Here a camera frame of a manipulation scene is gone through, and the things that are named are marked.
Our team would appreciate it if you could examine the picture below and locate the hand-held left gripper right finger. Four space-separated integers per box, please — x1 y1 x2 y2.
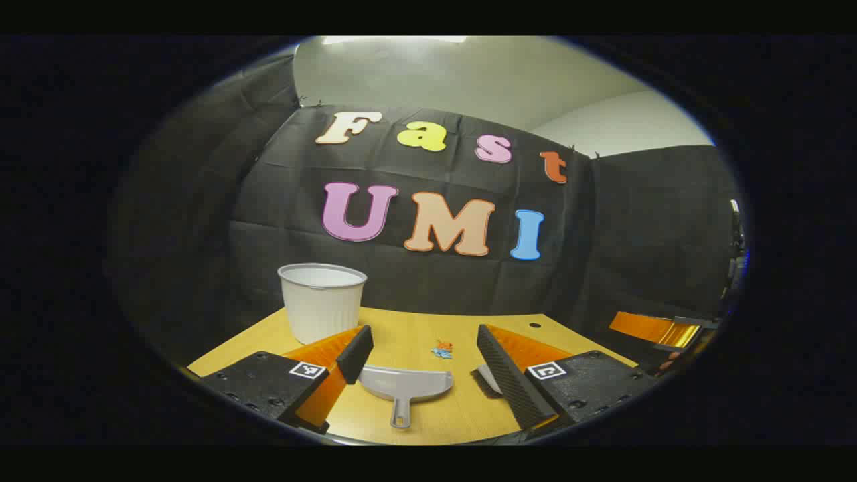
475 324 660 432

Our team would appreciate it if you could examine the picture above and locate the wooden desktop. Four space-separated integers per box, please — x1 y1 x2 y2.
187 307 640 446

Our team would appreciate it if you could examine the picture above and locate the white garbage bin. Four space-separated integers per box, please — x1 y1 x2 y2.
277 263 368 345

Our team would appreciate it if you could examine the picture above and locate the black backdrop cloth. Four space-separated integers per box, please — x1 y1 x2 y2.
110 50 744 366

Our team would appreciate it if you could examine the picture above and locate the grey small broom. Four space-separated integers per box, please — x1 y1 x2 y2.
471 364 503 400

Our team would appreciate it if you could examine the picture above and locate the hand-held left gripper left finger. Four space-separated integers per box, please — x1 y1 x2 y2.
200 325 374 434

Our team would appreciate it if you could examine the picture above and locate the grey dustpan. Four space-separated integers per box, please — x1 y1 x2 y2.
358 365 455 430

